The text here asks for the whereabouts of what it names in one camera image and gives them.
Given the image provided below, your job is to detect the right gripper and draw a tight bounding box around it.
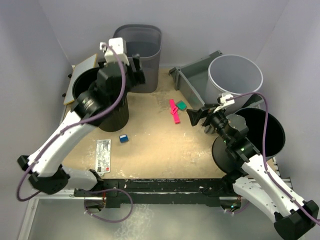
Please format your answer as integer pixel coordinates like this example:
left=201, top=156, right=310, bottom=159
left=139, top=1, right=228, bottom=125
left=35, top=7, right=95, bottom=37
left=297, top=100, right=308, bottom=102
left=186, top=103, right=232, bottom=145

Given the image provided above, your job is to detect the grey mesh bin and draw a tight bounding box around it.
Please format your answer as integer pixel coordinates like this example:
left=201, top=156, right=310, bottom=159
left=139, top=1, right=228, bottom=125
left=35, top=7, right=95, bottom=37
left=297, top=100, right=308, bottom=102
left=113, top=24, right=162, bottom=94

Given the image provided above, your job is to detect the light grey round bin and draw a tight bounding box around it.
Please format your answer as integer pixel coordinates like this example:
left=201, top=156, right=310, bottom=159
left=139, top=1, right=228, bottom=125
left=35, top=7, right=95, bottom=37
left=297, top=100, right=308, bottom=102
left=203, top=54, right=264, bottom=104

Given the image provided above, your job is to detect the black smooth round bin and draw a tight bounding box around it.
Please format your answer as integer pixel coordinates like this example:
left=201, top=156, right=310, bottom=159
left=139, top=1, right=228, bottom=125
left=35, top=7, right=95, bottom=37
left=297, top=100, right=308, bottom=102
left=211, top=108, right=286, bottom=174

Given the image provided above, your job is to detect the black ribbed bin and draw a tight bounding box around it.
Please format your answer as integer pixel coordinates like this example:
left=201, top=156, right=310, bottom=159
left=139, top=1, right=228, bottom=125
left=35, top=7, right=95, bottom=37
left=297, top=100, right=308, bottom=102
left=71, top=66, right=129, bottom=132

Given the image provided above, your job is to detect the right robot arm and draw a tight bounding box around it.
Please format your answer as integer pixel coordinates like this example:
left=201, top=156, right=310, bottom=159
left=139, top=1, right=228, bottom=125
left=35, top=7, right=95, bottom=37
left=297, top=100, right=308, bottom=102
left=186, top=104, right=319, bottom=240

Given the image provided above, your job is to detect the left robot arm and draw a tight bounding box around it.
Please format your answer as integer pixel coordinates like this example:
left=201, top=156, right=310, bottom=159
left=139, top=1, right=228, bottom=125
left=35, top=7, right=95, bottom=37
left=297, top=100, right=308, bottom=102
left=17, top=54, right=146, bottom=196

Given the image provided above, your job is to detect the green small box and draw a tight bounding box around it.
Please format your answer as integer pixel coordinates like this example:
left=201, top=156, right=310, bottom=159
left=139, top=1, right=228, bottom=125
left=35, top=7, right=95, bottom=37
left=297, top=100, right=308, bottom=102
left=175, top=100, right=187, bottom=111

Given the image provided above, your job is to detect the pink plastic clip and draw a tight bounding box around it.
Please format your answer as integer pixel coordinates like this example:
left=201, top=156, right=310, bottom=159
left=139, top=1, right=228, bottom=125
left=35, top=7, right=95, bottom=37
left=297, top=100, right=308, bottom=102
left=169, top=99, right=180, bottom=124

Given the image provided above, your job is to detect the grey plastic tray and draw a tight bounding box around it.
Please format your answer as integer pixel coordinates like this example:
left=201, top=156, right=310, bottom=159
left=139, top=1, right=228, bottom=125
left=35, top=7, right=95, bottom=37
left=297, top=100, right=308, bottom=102
left=168, top=50, right=267, bottom=111

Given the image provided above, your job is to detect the yellow edged whiteboard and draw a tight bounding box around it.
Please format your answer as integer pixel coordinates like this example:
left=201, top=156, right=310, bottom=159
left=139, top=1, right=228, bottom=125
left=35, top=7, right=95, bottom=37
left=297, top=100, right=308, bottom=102
left=63, top=53, right=98, bottom=106

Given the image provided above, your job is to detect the blue small box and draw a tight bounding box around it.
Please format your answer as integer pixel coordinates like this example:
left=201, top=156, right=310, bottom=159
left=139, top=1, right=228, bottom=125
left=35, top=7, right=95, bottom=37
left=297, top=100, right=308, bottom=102
left=119, top=134, right=129, bottom=144

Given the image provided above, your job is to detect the white printed card package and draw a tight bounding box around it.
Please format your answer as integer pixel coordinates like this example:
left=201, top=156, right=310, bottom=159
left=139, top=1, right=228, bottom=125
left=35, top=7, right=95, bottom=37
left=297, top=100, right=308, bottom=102
left=95, top=139, right=111, bottom=176

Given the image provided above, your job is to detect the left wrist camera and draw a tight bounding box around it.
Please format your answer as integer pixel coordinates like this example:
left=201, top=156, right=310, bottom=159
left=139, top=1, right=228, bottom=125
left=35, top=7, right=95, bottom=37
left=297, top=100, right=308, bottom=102
left=99, top=37, right=130, bottom=66

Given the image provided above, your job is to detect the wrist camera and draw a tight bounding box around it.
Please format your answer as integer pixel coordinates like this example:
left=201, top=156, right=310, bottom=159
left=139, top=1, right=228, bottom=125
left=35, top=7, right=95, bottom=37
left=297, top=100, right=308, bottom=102
left=214, top=92, right=235, bottom=112
left=99, top=37, right=130, bottom=66

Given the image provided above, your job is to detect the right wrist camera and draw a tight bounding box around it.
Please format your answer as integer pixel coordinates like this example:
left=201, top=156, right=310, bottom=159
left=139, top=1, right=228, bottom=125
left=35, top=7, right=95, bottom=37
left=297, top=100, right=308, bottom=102
left=214, top=92, right=235, bottom=112

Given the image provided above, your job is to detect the black base frame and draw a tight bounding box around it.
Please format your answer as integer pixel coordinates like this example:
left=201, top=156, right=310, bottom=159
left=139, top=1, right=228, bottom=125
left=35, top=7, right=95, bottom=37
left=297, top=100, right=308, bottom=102
left=73, top=177, right=251, bottom=209

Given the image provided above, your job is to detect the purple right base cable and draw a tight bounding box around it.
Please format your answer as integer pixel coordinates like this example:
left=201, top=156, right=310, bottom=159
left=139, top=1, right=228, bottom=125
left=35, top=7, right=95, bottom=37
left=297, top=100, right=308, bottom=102
left=223, top=197, right=251, bottom=216

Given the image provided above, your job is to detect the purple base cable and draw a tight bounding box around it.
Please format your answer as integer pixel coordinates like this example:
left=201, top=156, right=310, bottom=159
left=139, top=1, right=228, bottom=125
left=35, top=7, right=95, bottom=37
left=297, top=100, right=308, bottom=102
left=83, top=187, right=134, bottom=223
left=223, top=197, right=251, bottom=216

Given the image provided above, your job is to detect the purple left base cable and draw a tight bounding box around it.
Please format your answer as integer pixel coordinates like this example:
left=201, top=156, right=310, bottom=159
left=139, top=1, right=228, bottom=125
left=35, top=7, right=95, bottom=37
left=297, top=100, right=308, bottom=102
left=83, top=187, right=134, bottom=223

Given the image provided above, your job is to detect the aluminium rail frame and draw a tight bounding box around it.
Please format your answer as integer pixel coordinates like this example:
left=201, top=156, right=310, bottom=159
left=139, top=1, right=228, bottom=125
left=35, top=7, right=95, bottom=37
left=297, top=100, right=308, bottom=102
left=16, top=159, right=320, bottom=240

